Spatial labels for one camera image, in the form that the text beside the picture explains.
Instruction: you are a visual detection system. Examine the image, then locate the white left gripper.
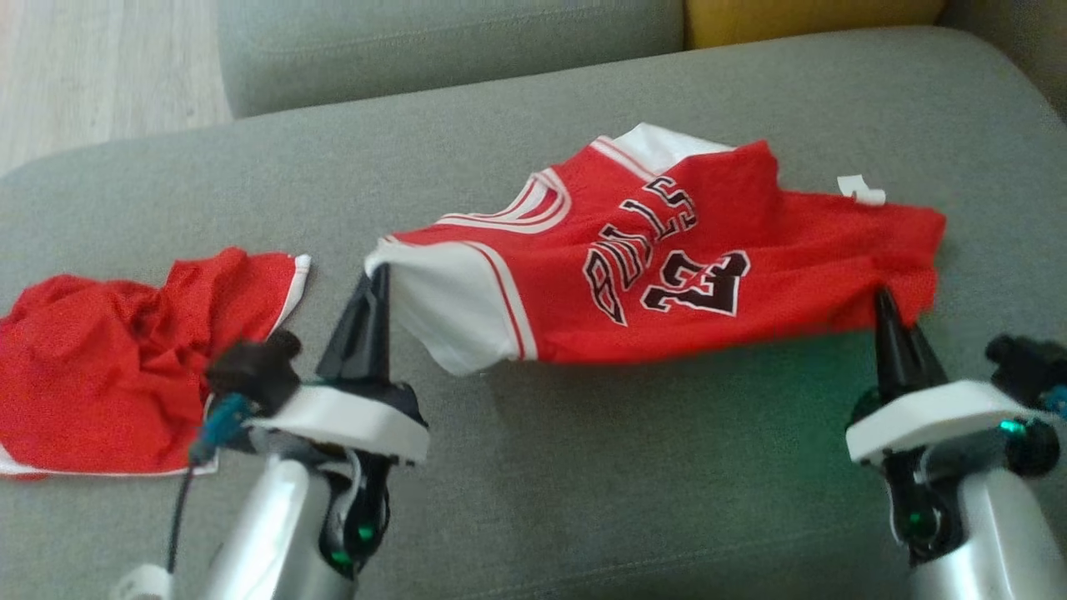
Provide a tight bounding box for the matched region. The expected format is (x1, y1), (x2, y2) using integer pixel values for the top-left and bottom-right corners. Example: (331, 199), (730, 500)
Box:
(248, 264), (431, 467)

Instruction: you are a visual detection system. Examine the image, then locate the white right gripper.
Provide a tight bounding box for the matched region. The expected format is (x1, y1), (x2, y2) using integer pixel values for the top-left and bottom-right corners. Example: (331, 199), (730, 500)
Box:
(844, 287), (1040, 467)

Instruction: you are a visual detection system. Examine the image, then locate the red basketball jersey white trim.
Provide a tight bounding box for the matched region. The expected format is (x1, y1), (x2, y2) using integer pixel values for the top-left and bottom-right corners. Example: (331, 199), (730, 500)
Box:
(363, 122), (948, 377)

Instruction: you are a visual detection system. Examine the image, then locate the red shorts white trim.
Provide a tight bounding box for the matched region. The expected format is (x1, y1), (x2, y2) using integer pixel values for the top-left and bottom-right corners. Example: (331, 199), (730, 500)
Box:
(0, 246), (313, 479)

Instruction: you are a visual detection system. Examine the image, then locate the wide grey sofa seat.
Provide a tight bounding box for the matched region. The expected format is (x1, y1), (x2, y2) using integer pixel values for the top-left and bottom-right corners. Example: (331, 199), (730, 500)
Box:
(0, 25), (1067, 600)

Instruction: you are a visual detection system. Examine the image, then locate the grey sofa seat cushion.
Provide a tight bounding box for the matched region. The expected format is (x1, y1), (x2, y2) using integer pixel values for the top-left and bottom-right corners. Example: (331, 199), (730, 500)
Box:
(218, 0), (687, 120)

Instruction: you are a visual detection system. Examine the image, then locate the large yellow sofa back cushion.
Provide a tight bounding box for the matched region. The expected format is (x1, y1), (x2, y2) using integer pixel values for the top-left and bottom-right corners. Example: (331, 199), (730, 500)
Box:
(683, 0), (948, 50)

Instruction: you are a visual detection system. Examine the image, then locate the black left cable blue plug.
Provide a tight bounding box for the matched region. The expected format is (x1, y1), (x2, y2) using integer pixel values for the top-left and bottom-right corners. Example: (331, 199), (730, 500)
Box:
(166, 392), (252, 576)

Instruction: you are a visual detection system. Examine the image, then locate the white left arm cable strap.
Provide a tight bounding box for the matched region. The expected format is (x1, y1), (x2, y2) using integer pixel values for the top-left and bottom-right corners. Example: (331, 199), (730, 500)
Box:
(108, 564), (173, 600)

